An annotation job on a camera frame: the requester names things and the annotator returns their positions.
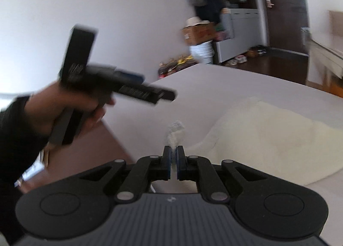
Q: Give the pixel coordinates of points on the pair of brown shoes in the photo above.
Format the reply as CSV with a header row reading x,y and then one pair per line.
x,y
252,53

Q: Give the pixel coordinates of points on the white glass-topped dining table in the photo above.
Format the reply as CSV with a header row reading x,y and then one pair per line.
x,y
329,56

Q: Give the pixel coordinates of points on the pair of pink sneakers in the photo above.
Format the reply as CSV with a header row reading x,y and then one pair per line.
x,y
235,61

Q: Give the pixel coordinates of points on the cream towel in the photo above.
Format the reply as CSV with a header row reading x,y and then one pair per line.
x,y
268,139

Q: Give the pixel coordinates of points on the silver door lock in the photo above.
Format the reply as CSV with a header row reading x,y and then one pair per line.
x,y
269,3

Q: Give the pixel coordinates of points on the person's left forearm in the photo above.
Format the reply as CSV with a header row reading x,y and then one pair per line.
x,y
16,139

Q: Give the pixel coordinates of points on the brown cardboard box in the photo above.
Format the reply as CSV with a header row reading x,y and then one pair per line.
x,y
199,34

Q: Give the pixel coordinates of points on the cream straw hat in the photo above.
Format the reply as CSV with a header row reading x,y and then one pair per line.
x,y
195,21

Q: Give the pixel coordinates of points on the grey hallway cabinet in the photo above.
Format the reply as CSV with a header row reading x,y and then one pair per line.
x,y
241,34

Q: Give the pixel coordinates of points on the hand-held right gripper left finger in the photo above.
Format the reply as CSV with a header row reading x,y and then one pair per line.
x,y
168,164

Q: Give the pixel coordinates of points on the pink plastic bag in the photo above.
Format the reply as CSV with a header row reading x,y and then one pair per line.
x,y
221,33

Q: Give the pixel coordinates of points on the white plastic bucket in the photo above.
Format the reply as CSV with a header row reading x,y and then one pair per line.
x,y
202,53

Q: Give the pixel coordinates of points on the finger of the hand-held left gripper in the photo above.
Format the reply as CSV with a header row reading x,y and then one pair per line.
x,y
168,94
131,76

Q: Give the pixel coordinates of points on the pair of black sneakers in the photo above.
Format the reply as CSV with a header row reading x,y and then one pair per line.
x,y
262,50

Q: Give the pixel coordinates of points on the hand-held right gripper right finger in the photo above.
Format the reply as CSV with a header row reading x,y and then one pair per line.
x,y
179,164

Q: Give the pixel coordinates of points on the dark wooden door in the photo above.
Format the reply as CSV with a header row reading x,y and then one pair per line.
x,y
284,29

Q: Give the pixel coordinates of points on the person's left hand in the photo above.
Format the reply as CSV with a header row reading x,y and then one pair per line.
x,y
45,106

